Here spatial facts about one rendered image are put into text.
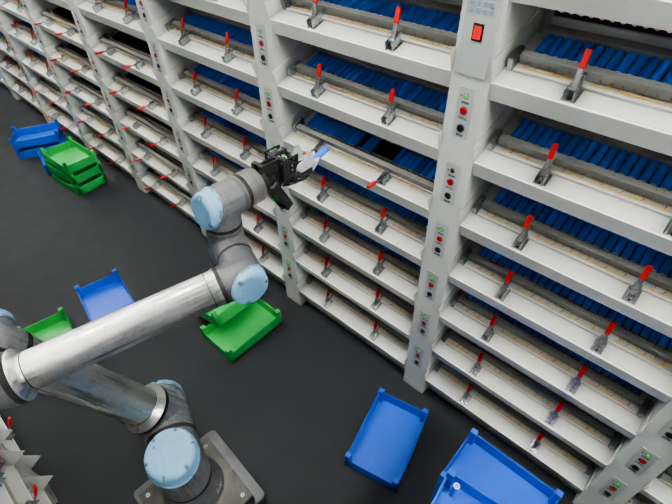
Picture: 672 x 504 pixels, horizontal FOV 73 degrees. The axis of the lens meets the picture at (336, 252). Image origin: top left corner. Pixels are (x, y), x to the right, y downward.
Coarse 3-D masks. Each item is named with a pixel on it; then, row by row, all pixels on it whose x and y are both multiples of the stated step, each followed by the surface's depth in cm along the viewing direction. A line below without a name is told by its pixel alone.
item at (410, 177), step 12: (300, 132) 156; (312, 132) 152; (336, 144) 147; (360, 156) 142; (372, 156) 140; (384, 168) 138; (396, 168) 135; (396, 180) 135; (408, 180) 134; (420, 180) 131
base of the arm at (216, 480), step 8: (208, 456) 152; (216, 464) 149; (216, 472) 145; (208, 480) 139; (216, 480) 144; (208, 488) 140; (216, 488) 145; (200, 496) 138; (208, 496) 140; (216, 496) 143
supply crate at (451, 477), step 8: (448, 472) 115; (456, 472) 115; (448, 480) 117; (456, 480) 118; (464, 480) 116; (440, 488) 114; (448, 488) 119; (464, 488) 117; (472, 488) 115; (440, 496) 118; (448, 496) 118; (456, 496) 118; (464, 496) 118; (472, 496) 117; (480, 496) 115; (488, 496) 113
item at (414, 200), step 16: (304, 112) 159; (288, 128) 157; (288, 144) 157; (304, 144) 154; (320, 160) 150; (336, 160) 146; (384, 160) 141; (352, 176) 143; (368, 176) 139; (384, 192) 137; (400, 192) 133; (416, 192) 132; (416, 208) 131
